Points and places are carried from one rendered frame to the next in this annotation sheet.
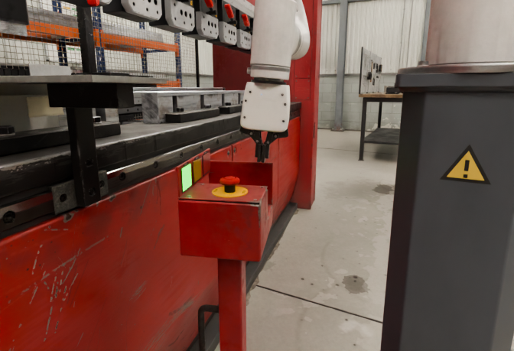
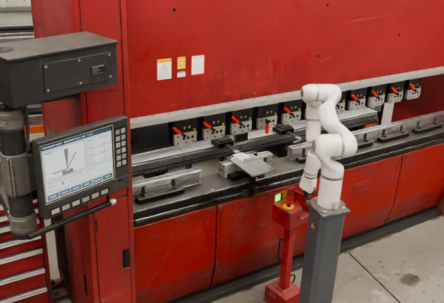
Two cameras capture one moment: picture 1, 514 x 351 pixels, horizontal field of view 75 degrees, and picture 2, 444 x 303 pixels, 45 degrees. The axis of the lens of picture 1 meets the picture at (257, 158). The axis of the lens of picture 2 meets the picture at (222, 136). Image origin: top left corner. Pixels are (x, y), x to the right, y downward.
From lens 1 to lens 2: 2.81 m
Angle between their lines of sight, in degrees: 40
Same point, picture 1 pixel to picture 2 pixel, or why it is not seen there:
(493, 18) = (320, 198)
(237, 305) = (287, 241)
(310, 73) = not seen: outside the picture
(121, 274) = (258, 217)
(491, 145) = (315, 223)
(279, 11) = (310, 159)
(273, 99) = (308, 183)
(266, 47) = (306, 168)
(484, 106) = (315, 214)
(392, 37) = not seen: outside the picture
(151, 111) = (290, 155)
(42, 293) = (236, 214)
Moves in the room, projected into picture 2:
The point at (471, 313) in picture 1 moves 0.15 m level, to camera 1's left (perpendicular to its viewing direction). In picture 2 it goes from (311, 257) to (289, 247)
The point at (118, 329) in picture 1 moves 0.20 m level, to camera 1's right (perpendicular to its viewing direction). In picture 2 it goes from (254, 233) to (277, 245)
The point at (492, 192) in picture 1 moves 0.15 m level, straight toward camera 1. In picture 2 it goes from (315, 232) to (289, 235)
